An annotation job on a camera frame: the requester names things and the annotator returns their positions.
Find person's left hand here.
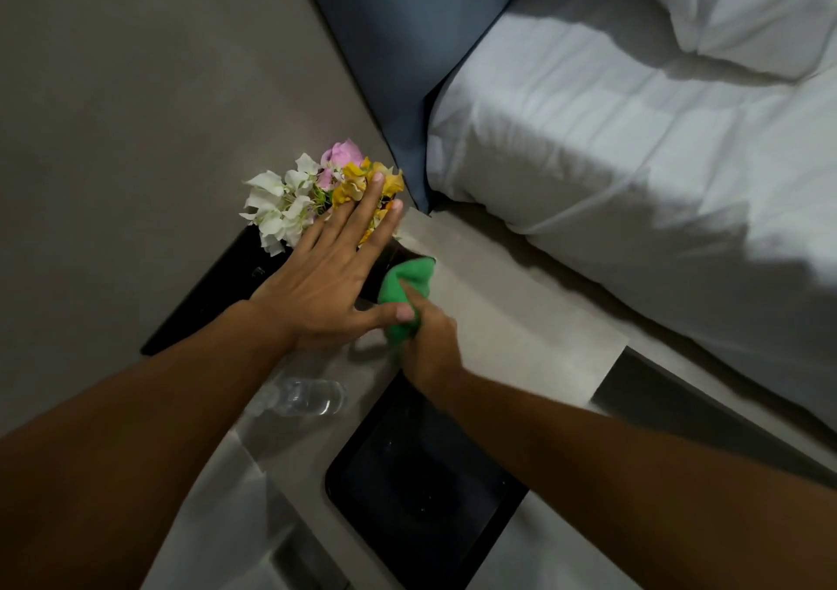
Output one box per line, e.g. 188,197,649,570
250,173,417,351

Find person's right hand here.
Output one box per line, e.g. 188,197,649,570
399,280,465,397

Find green cleaning cloth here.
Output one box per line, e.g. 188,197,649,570
377,256,437,356

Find black flower vase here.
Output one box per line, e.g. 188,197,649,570
356,238,436,307

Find person's right forearm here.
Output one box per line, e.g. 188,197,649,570
418,366,837,590

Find person's left forearm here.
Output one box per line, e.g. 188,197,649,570
0,297,296,590

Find white pink yellow flower bouquet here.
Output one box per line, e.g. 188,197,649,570
238,138,406,257

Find clear plastic bottle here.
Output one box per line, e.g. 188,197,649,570
252,374,348,418

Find black flat panel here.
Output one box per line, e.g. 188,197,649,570
139,223,310,357

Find black rectangular tray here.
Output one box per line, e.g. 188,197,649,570
325,370,529,590

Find blue padded headboard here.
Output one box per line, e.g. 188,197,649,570
291,0,551,215

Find white pillow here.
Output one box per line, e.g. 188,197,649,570
623,0,837,82

